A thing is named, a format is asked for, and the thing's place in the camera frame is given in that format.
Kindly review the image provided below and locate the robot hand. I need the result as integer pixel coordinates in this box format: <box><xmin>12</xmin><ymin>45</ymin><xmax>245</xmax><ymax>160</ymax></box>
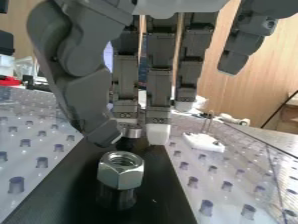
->
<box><xmin>26</xmin><ymin>0</ymin><xmax>298</xmax><ymax>148</ymax></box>

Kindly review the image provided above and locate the steel hex nut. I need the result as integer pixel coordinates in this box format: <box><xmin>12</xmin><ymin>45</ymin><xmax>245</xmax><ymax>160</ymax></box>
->
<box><xmin>96</xmin><ymin>150</ymin><xmax>147</xmax><ymax>191</ymax></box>

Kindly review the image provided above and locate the small white flat plate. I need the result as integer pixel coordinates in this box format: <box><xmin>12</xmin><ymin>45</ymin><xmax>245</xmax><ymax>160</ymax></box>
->
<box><xmin>183</xmin><ymin>132</ymin><xmax>227</xmax><ymax>154</ymax></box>

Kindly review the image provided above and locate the black plate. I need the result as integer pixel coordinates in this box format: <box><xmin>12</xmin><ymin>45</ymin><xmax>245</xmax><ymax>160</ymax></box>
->
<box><xmin>0</xmin><ymin>134</ymin><xmax>200</xmax><ymax>224</ymax></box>

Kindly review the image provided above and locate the clear box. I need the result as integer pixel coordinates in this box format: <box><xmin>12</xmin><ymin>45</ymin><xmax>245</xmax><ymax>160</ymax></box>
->
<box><xmin>0</xmin><ymin>85</ymin><xmax>298</xmax><ymax>224</ymax></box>

